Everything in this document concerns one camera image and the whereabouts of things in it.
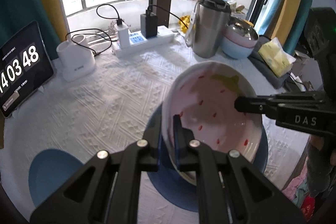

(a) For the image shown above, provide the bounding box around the dark blue bowl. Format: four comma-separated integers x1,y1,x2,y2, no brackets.
144,104,269,213

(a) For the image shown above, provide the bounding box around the large light blue plate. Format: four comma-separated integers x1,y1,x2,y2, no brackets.
28,148,83,207

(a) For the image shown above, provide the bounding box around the pink strawberry bowl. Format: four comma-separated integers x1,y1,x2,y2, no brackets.
160,61,264,187

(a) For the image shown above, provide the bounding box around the yellow tissue pack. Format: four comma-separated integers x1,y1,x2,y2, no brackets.
258,38,295,77

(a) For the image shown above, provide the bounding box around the white textured tablecloth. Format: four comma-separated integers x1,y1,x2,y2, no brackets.
1,40,309,223

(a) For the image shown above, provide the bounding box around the light blue bowl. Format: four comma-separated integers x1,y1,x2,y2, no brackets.
221,37,253,59

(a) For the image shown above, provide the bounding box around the white desk lamp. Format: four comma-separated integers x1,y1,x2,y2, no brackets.
56,3,96,82

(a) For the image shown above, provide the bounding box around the stainless steel tumbler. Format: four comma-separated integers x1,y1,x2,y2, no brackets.
191,0,231,59

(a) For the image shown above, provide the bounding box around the white power strip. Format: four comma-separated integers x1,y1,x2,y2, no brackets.
112,26,174,58

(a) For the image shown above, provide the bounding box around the tablet showing clock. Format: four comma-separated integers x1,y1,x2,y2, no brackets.
1,21,54,118

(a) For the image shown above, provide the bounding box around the white charger plug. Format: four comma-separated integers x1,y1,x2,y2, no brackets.
114,19,130,49

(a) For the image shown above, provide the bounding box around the black charger block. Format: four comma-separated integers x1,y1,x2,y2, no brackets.
140,9,158,39

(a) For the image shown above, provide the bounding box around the teal curtain left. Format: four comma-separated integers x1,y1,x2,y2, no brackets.
1,0,60,60

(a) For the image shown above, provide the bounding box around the black charger cable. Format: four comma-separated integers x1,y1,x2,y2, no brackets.
146,4,190,29

